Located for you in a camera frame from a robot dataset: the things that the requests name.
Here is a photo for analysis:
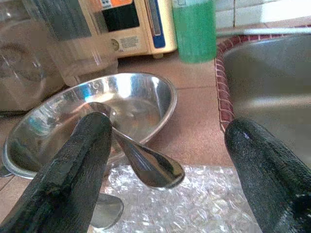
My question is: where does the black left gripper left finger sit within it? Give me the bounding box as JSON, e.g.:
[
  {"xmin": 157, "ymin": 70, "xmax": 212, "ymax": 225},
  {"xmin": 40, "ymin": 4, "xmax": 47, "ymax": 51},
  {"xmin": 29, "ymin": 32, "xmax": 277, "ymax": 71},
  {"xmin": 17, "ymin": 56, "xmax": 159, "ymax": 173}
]
[{"xmin": 0, "ymin": 111, "xmax": 114, "ymax": 233}]

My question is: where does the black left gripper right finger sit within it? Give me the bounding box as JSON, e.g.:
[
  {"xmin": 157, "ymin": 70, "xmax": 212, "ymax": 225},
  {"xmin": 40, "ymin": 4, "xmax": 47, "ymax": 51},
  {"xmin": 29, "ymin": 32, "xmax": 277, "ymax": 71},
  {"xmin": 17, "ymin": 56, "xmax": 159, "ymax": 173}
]
[{"xmin": 224, "ymin": 117, "xmax": 311, "ymax": 233}]

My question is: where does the stainless steel spoon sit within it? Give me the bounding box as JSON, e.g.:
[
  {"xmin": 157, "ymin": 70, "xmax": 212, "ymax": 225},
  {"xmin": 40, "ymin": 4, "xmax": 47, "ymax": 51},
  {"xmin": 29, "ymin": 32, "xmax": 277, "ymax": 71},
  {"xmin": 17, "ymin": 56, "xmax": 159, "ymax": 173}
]
[
  {"xmin": 88, "ymin": 101, "xmax": 185, "ymax": 190},
  {"xmin": 91, "ymin": 193, "xmax": 124, "ymax": 230}
]

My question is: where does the stainless steel bowl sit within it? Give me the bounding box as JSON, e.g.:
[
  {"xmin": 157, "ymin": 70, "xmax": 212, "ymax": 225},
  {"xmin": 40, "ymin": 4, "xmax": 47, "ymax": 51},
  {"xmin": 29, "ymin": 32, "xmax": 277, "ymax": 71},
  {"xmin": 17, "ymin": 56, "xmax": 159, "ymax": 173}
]
[{"xmin": 2, "ymin": 72, "xmax": 178, "ymax": 179}]

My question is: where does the clear bubble wrap sheet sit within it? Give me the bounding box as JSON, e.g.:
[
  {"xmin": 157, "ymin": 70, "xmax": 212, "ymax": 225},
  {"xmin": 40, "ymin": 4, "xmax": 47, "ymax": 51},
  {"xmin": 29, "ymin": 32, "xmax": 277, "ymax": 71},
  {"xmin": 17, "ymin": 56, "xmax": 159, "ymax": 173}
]
[{"xmin": 87, "ymin": 164, "xmax": 263, "ymax": 233}]

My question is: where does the stainless steel sink basin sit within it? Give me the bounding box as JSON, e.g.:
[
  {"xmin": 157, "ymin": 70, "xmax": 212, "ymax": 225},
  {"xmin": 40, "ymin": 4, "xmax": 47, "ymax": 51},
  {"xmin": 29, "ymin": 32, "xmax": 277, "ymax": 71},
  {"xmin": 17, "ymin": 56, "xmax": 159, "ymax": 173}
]
[{"xmin": 222, "ymin": 33, "xmax": 311, "ymax": 170}]

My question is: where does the cream water ionizer blue stripe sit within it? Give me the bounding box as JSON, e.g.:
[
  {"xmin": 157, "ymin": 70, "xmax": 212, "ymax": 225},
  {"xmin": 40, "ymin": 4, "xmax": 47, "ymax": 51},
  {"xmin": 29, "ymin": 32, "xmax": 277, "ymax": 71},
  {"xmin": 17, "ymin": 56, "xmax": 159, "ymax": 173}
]
[{"xmin": 77, "ymin": 0, "xmax": 178, "ymax": 59}]

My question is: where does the green dish soap bottle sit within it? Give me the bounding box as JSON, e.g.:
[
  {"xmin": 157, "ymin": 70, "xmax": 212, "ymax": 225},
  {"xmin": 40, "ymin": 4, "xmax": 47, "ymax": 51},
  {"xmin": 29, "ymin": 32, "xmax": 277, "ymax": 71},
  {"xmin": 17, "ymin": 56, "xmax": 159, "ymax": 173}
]
[{"xmin": 171, "ymin": 0, "xmax": 218, "ymax": 64}]

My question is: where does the grey counter hose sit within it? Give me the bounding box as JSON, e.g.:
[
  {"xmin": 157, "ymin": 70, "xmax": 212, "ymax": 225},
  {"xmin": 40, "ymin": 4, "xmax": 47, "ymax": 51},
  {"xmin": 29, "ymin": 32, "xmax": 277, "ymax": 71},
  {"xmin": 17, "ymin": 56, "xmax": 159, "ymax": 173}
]
[{"xmin": 216, "ymin": 27, "xmax": 311, "ymax": 38}]

